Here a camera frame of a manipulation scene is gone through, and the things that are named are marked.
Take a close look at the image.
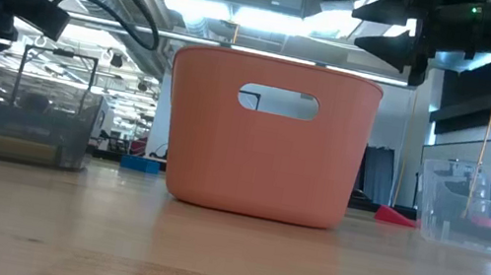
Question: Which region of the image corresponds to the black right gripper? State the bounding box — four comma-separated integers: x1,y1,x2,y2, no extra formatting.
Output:
341,0,491,99

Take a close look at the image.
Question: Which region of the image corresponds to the red wedge block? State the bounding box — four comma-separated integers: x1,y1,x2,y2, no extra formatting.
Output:
373,203,421,231

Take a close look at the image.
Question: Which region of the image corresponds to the blue studded brick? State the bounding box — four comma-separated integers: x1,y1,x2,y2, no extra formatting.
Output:
119,153,163,176

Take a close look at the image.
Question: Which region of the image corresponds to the smoky grey transparent bin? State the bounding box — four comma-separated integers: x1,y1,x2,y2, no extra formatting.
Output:
0,63,108,176

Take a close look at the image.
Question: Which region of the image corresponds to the dark grey curtain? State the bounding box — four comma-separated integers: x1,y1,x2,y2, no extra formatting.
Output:
356,144,400,207

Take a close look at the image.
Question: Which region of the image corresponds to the orange plastic basket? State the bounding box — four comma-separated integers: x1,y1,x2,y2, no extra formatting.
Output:
149,39,387,238

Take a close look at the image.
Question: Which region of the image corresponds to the clear plastic bin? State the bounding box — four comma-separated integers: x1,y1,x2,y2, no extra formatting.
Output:
410,154,491,258

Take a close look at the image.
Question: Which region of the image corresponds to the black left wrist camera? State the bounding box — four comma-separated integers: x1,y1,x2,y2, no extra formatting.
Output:
0,0,75,44

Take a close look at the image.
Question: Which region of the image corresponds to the black metal frame stand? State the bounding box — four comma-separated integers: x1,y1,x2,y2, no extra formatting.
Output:
9,42,102,118

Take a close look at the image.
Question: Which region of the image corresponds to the silver overhead frame bar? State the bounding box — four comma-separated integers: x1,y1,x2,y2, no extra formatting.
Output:
62,10,421,92

